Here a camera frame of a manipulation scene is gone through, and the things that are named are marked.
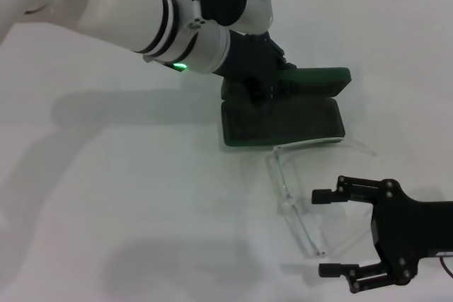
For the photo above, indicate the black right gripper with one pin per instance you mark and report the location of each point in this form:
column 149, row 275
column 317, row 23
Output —
column 407, row 231

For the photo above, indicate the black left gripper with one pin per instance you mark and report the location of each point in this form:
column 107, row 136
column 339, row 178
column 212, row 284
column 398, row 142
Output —
column 247, row 58

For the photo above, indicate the green glasses case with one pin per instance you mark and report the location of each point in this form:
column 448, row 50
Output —
column 301, row 125

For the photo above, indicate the clear white plastic glasses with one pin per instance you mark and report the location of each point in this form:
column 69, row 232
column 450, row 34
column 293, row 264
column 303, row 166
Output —
column 283, row 189

